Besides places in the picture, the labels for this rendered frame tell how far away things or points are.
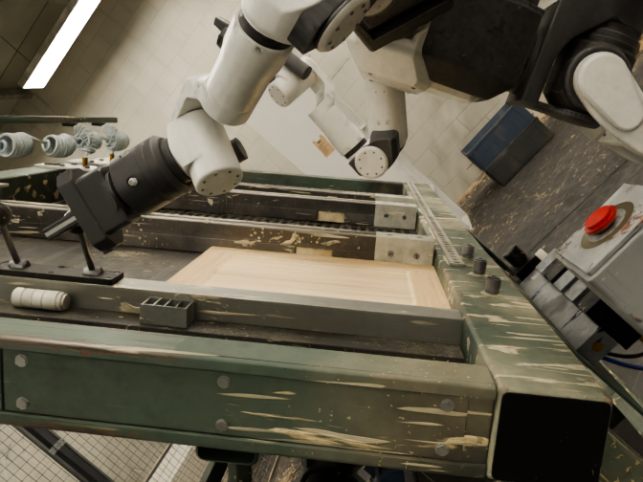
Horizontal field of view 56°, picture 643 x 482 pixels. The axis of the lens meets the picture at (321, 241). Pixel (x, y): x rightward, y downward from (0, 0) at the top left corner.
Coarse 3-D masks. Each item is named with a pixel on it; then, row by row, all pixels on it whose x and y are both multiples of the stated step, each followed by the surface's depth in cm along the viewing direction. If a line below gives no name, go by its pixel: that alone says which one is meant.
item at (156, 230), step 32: (0, 192) 140; (32, 224) 136; (160, 224) 133; (192, 224) 133; (224, 224) 132; (256, 224) 135; (288, 224) 137; (352, 256) 131; (384, 256) 130; (416, 256) 130
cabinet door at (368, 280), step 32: (224, 256) 124; (256, 256) 127; (288, 256) 128; (320, 256) 130; (256, 288) 105; (288, 288) 106; (320, 288) 107; (352, 288) 109; (384, 288) 110; (416, 288) 111
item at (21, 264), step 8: (0, 208) 87; (8, 208) 88; (0, 216) 87; (8, 216) 88; (0, 224) 87; (8, 232) 90; (8, 240) 91; (8, 248) 92; (16, 256) 93; (16, 264) 94; (24, 264) 94
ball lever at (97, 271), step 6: (78, 228) 86; (78, 234) 88; (84, 234) 89; (84, 240) 89; (84, 246) 90; (84, 252) 91; (90, 252) 92; (90, 258) 92; (90, 264) 92; (84, 270) 93; (90, 270) 93; (96, 270) 93; (102, 270) 95
